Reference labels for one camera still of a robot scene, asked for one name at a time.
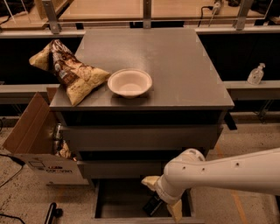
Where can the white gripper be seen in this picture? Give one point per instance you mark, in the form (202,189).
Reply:
(165,193)

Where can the dark blueberry rxbar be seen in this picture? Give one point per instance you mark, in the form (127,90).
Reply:
(152,205)

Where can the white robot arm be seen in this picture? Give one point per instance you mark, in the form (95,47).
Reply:
(257,172)

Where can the grey open bottom drawer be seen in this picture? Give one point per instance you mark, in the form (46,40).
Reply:
(122,201)

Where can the grey top drawer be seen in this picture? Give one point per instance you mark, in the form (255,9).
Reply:
(141,138)

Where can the grey middle drawer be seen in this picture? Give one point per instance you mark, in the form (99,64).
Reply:
(120,169)

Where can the grey drawer cabinet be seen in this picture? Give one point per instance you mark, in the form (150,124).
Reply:
(186,88)

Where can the black stand base left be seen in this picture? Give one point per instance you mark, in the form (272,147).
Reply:
(53,214)

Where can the snack items in box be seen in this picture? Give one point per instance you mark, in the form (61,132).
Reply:
(60,146)

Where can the white paper bowl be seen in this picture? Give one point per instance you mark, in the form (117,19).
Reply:
(129,83)

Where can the open cardboard box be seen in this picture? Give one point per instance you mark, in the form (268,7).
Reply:
(31,141)

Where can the yellow brown chip bag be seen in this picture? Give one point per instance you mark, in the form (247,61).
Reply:
(77,78)

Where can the clear sanitizer pump bottle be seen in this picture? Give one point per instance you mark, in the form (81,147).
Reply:
(256,75)

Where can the white plug with cable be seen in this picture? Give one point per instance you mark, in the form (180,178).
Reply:
(215,10)

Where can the metal railing frame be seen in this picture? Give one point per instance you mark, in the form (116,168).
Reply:
(59,17)

